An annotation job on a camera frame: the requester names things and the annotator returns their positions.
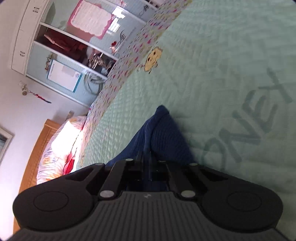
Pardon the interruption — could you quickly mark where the blue knit sweater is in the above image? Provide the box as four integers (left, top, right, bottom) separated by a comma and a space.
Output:
107, 105, 195, 192

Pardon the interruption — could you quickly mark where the floral pillow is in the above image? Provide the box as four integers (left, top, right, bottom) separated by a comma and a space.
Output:
36, 115, 86, 185

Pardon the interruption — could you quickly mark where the wooden headboard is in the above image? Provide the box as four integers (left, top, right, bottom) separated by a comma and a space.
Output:
13, 118, 62, 233

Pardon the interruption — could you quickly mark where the mint quilted bee bedspread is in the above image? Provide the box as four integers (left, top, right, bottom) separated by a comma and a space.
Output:
76, 1, 295, 240

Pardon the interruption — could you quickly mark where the framed wedding photo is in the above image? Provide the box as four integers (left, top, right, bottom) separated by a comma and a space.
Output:
0, 126, 14, 163

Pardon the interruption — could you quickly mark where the sliding door wardrobe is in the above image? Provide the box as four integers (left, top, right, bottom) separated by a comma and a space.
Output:
11, 1, 163, 106

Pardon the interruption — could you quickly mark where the coiled grey hose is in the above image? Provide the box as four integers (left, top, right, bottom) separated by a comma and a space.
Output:
84, 71, 105, 95

